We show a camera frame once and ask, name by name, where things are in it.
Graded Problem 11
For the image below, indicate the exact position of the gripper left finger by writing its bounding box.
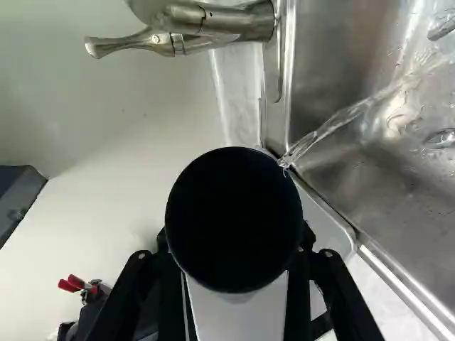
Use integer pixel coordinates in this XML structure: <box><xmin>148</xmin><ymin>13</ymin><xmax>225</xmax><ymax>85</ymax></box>
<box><xmin>110</xmin><ymin>227</ymin><xmax>191</xmax><ymax>341</ymax></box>

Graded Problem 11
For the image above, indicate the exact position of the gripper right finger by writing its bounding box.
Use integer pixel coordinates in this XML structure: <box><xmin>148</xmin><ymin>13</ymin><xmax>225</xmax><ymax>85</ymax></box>
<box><xmin>284</xmin><ymin>220</ymin><xmax>387</xmax><ymax>341</ymax></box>

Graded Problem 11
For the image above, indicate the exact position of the white cup with black inside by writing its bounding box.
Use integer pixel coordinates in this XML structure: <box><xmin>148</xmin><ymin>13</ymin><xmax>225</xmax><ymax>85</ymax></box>
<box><xmin>164</xmin><ymin>146</ymin><xmax>304</xmax><ymax>341</ymax></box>

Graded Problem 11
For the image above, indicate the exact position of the dark grey tray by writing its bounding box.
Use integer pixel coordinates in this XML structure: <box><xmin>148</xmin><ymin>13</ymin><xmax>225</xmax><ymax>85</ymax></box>
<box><xmin>0</xmin><ymin>164</ymin><xmax>49</xmax><ymax>249</ymax></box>

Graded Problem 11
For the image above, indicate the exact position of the white counter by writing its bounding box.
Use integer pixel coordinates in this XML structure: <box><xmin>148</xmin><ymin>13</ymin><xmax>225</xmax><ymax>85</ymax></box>
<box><xmin>0</xmin><ymin>30</ymin><xmax>444</xmax><ymax>341</ymax></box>

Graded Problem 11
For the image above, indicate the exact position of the stainless steel sink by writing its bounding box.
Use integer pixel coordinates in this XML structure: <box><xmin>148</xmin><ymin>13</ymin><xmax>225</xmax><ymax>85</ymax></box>
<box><xmin>261</xmin><ymin>0</ymin><xmax>455</xmax><ymax>341</ymax></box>

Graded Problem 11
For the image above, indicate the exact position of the brushed steel tap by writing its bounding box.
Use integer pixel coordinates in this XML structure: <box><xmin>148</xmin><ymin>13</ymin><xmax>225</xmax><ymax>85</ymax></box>
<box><xmin>84</xmin><ymin>0</ymin><xmax>285</xmax><ymax>104</ymax></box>

